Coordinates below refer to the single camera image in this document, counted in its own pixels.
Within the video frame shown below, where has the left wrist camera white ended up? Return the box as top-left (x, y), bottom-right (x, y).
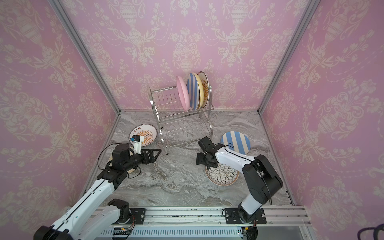
top-left (130, 135), bottom-right (144, 155)

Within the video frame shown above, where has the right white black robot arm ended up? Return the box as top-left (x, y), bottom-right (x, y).
top-left (196, 137), bottom-right (284, 223)

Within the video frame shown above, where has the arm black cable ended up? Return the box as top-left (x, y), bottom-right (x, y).
top-left (218, 142), bottom-right (272, 205)
top-left (96, 142), bottom-right (142, 180)

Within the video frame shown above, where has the pink plate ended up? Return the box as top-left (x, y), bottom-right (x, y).
top-left (176, 76), bottom-right (190, 112)

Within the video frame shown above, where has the blue striped plate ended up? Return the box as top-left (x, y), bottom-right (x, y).
top-left (187, 73), bottom-right (200, 110)
top-left (220, 131), bottom-right (251, 155)

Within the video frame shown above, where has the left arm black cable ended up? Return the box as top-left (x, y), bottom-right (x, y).
top-left (96, 142), bottom-right (142, 180)

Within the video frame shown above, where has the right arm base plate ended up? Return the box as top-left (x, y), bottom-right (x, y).
top-left (222, 208), bottom-right (267, 225)

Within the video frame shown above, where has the steel two-tier dish rack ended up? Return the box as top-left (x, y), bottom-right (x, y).
top-left (147, 86), bottom-right (214, 155)

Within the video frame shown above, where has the blue striped plate back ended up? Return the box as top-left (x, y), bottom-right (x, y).
top-left (220, 131), bottom-right (251, 155)

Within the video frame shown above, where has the scale pattern plate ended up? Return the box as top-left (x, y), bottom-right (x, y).
top-left (205, 163), bottom-right (240, 187)

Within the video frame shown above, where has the cream plate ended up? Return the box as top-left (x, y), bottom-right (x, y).
top-left (108, 150), bottom-right (135, 174)

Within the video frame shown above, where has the yellow bear plate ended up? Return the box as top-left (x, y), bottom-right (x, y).
top-left (193, 73), bottom-right (204, 109)

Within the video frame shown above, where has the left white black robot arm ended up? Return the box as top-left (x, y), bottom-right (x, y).
top-left (33, 144), bottom-right (162, 240)

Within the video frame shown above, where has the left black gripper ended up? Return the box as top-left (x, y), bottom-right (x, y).
top-left (123, 148), bottom-right (162, 172)

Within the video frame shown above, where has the sunburst plate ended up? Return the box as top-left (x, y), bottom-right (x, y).
top-left (129, 124), bottom-right (158, 147)
top-left (198, 71), bottom-right (210, 108)

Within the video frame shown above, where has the blue striped plate front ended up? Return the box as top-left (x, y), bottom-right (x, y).
top-left (187, 73), bottom-right (200, 110)

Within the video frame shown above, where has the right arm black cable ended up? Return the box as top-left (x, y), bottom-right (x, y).
top-left (218, 142), bottom-right (272, 205)

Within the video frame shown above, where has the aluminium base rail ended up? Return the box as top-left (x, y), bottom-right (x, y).
top-left (91, 206), bottom-right (315, 240)

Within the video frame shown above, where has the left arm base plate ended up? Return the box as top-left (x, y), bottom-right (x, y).
top-left (114, 208), bottom-right (146, 225)

